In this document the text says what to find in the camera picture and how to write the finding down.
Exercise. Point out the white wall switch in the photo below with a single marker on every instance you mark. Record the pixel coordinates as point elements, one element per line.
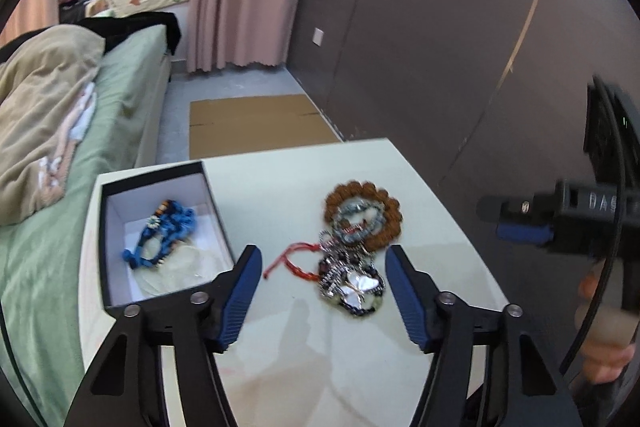
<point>317,38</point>

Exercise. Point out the flattened cardboard on floor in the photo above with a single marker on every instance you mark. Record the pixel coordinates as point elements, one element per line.
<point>254,123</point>

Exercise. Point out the green bed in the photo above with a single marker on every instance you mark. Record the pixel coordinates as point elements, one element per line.
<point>40,341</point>

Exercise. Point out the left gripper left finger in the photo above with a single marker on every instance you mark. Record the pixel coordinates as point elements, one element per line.
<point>123,385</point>

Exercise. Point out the white low table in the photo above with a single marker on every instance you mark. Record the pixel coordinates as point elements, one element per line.
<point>298,361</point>

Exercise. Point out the black jewelry box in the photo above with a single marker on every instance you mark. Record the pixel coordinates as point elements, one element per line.
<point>160,231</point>

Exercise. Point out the beige blanket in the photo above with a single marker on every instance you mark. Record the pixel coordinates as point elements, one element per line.
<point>39,86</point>

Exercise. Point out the pink curtain left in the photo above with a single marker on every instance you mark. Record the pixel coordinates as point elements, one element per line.
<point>29,15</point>

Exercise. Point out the pink white plush cloth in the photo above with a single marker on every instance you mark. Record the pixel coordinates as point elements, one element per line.
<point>54,168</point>

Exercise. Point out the person's right hand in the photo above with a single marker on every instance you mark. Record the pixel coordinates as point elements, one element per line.
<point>605,362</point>

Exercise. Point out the black clothing on bed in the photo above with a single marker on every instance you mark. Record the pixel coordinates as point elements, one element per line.
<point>114,31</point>

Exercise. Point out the dark wooden wardrobe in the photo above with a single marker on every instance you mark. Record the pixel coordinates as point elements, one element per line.
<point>481,96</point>

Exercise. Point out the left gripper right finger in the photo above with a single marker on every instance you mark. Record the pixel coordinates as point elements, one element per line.
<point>489,368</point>

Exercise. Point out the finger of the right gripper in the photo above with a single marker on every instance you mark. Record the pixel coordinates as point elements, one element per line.
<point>537,235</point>
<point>539,208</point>

